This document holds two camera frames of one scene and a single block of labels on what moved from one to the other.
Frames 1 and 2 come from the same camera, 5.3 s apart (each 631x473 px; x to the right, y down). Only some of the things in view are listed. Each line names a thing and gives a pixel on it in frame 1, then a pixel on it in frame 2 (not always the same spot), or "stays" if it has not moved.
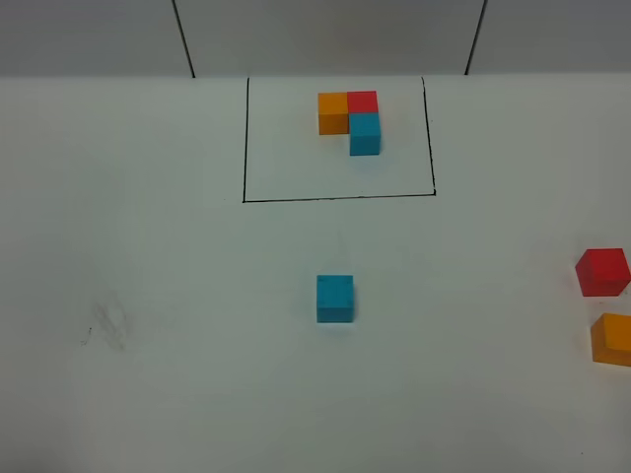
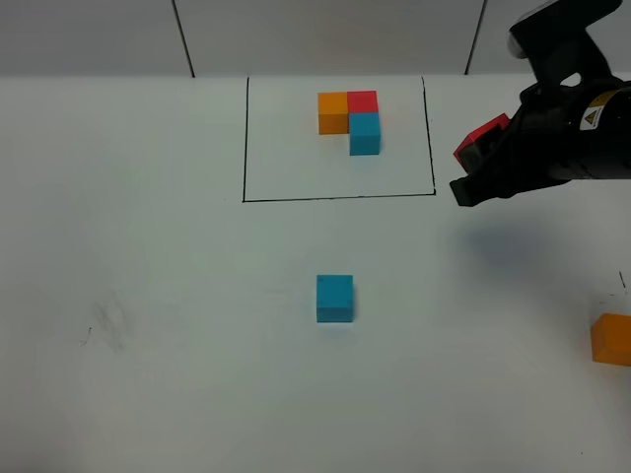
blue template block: (365, 135) stays
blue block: (334, 299) stays
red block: (602, 272) to (501, 120)
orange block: (611, 339) stays
